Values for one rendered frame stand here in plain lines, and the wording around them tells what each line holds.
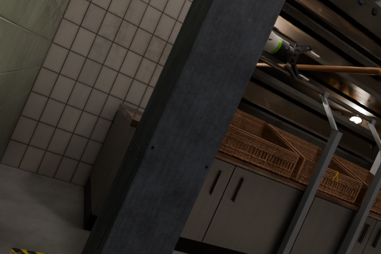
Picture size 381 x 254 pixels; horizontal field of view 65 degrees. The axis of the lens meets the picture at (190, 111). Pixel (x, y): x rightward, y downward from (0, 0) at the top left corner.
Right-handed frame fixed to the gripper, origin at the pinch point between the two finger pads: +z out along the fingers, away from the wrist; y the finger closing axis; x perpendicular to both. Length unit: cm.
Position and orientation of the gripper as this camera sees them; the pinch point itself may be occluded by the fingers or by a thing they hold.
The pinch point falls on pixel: (310, 67)
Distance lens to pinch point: 175.1
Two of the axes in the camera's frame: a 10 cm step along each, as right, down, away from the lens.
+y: -4.1, 9.1, 0.2
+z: 8.5, 3.7, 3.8
